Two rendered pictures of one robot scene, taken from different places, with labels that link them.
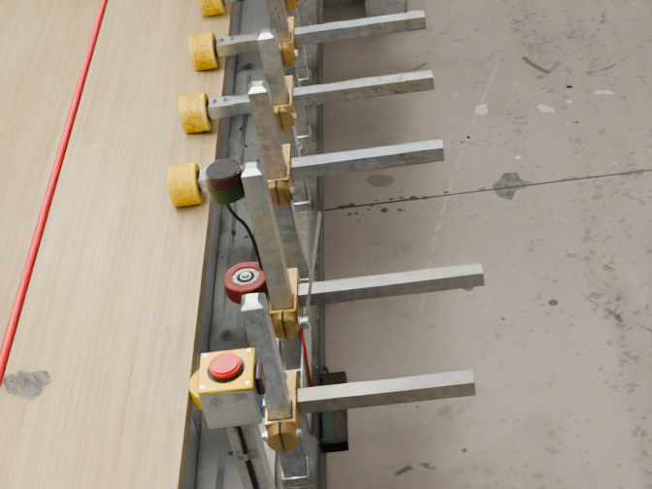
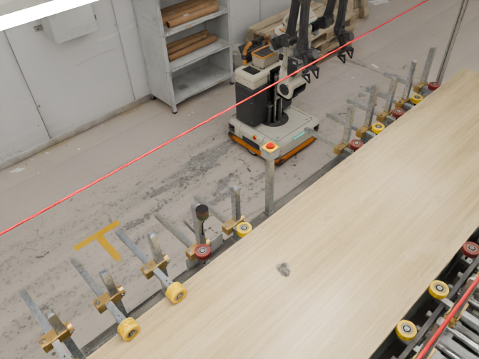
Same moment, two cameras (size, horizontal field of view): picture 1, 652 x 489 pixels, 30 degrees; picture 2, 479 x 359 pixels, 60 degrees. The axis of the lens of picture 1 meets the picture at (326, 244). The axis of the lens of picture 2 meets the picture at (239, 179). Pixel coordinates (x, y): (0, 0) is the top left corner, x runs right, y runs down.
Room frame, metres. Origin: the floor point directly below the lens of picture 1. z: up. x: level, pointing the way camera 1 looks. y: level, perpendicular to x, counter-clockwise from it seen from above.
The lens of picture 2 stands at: (2.49, 1.16, 2.59)
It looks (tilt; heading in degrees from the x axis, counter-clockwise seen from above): 43 degrees down; 222
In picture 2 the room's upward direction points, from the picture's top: 3 degrees counter-clockwise
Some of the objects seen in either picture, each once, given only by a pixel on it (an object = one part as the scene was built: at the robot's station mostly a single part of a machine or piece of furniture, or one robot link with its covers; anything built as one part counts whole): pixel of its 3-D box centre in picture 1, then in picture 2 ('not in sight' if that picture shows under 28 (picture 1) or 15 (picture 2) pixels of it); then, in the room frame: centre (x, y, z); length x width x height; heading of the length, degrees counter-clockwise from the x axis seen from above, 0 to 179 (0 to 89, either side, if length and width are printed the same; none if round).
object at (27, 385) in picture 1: (24, 377); (283, 268); (1.49, 0.53, 0.91); 0.09 x 0.07 x 0.02; 50
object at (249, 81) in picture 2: not in sight; (266, 86); (-0.23, -0.87, 0.59); 0.55 x 0.34 x 0.83; 173
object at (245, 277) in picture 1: (250, 297); (203, 256); (1.65, 0.15, 0.85); 0.08 x 0.08 x 0.11
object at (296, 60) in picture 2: not in sight; (301, 58); (-0.18, -0.49, 0.99); 0.28 x 0.16 x 0.22; 173
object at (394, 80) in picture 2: not in sight; (388, 106); (-0.13, 0.29, 0.88); 0.04 x 0.04 x 0.48; 83
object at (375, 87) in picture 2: not in sight; (369, 115); (0.12, 0.27, 0.93); 0.04 x 0.04 x 0.48; 83
